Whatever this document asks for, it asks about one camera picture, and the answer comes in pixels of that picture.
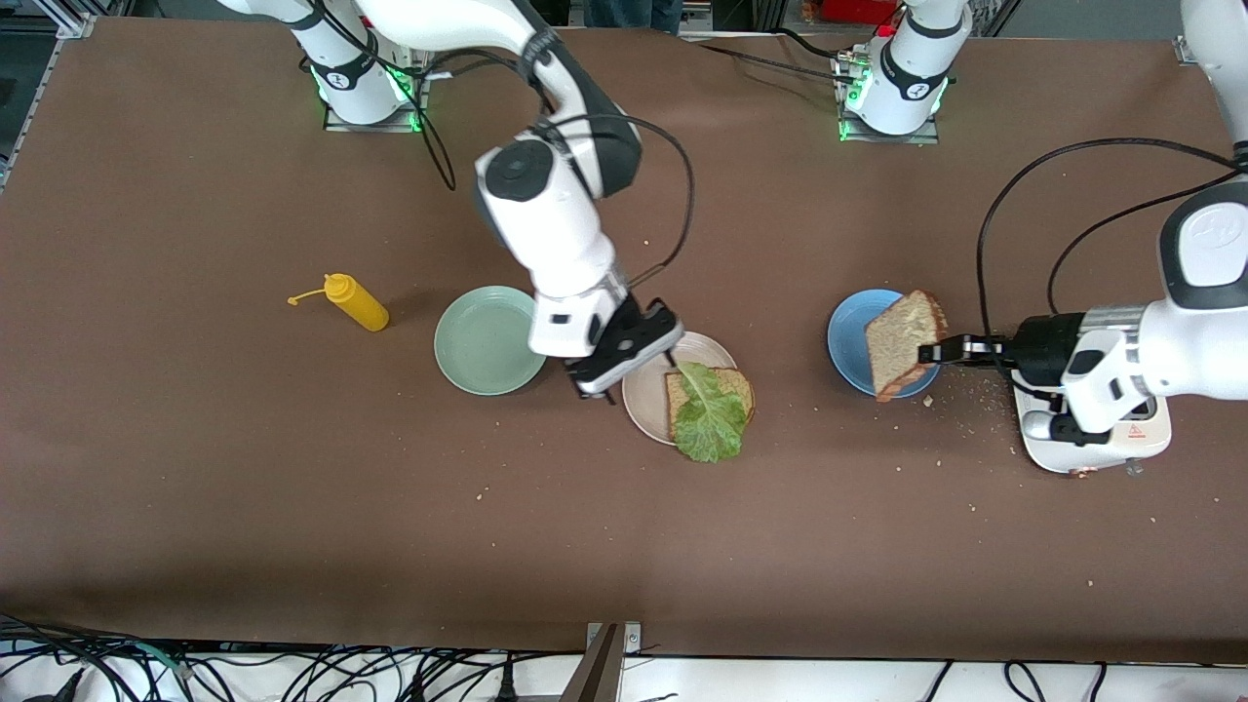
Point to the grey aluminium profile beam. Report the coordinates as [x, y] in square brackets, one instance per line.
[595, 678]

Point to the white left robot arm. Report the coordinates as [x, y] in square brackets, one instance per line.
[1199, 341]

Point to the pale green plate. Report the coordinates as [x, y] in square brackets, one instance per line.
[483, 341]

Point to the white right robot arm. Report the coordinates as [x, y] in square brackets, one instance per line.
[546, 224]

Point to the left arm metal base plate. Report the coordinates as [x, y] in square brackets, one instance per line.
[916, 139]

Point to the silver metal bracket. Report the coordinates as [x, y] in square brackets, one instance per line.
[632, 639]

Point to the blue plate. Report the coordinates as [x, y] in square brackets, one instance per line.
[846, 341]

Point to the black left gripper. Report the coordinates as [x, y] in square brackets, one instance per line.
[1039, 353]

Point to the aluminium frame corner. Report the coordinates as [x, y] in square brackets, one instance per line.
[73, 26]

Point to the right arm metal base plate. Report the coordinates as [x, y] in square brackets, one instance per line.
[336, 125]

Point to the beige plate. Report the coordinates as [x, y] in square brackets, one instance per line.
[643, 409]

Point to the black power plug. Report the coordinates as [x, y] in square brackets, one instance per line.
[506, 685]

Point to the green lettuce leaf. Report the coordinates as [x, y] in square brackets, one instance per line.
[712, 419]

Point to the red box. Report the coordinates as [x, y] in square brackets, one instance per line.
[858, 10]

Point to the white toaster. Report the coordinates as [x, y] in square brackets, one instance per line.
[1131, 453]

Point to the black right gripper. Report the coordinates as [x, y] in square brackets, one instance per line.
[636, 321]

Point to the brown bread slice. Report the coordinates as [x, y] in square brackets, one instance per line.
[897, 346]
[747, 388]

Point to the yellow squeeze bottle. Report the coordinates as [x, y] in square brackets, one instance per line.
[361, 307]

